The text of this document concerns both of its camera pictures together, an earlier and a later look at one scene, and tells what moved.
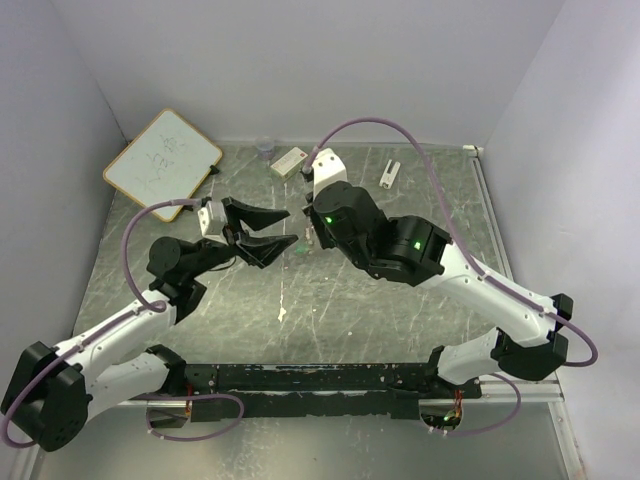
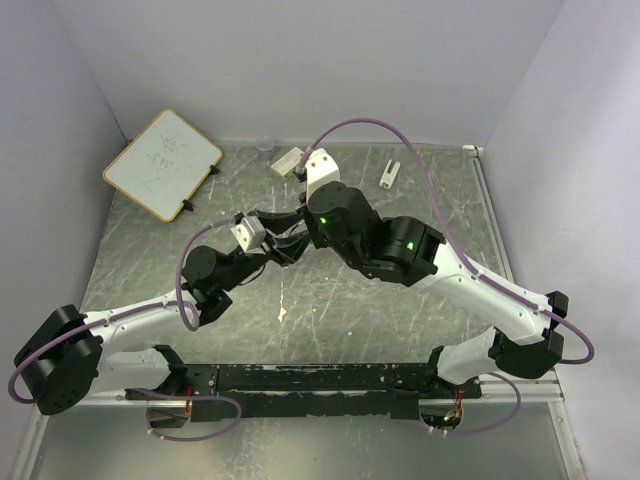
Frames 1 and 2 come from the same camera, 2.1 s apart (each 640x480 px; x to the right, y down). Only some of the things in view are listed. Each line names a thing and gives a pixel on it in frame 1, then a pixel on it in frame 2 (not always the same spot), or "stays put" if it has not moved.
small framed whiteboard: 167,160 stays put
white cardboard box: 290,163 stays put
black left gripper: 262,250 to 289,249
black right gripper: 309,210 stays put
